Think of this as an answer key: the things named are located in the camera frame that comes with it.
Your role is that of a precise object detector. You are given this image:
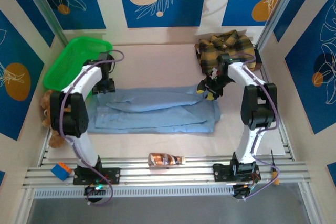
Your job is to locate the yellow black plaid shirt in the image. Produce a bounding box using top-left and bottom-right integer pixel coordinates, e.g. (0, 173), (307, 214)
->
(194, 30), (257, 77)

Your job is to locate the light blue long sleeve shirt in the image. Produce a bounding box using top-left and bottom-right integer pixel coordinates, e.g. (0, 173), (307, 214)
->
(86, 84), (222, 134)

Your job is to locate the green plastic basket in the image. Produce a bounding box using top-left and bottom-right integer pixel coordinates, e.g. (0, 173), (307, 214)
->
(43, 36), (114, 99)

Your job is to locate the brown teddy bear plush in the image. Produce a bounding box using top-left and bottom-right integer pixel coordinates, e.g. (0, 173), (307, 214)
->
(39, 89), (68, 148)

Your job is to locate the brown drink bottle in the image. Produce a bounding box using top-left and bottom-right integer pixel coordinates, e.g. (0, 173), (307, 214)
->
(148, 152), (186, 168)

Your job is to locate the blue and orange toy block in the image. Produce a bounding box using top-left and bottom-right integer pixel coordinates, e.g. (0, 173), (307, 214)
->
(51, 162), (72, 182)

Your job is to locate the grey metal panel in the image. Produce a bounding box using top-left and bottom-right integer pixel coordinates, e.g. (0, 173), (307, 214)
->
(26, 197), (312, 224)

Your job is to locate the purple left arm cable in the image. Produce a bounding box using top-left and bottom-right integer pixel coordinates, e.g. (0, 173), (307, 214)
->
(59, 49), (125, 206)

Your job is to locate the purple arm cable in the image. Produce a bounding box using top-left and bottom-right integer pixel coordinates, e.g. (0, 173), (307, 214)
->
(230, 52), (279, 202)
(59, 49), (125, 206)

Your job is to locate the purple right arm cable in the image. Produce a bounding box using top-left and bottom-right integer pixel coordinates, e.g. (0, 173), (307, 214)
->
(230, 52), (279, 202)

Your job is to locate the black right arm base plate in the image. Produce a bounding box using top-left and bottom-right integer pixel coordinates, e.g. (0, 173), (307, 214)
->
(213, 163), (261, 183)

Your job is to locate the aluminium corner post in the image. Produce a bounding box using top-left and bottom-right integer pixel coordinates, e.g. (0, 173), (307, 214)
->
(256, 0), (305, 51)
(18, 0), (70, 49)

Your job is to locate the aluminium side rail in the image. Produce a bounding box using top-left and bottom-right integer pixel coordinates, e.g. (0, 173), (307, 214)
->
(259, 48), (296, 161)

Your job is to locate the aluminium rail frame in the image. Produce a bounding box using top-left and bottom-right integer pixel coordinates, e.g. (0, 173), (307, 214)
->
(22, 140), (313, 190)

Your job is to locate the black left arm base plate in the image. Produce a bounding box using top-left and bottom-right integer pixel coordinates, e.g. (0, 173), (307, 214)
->
(72, 167), (121, 185)

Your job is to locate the orange handled screwdriver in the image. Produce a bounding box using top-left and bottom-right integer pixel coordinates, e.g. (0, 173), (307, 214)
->
(270, 149), (280, 186)

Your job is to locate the white slotted cable duct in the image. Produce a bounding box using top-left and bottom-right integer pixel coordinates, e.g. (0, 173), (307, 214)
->
(33, 186), (234, 199)

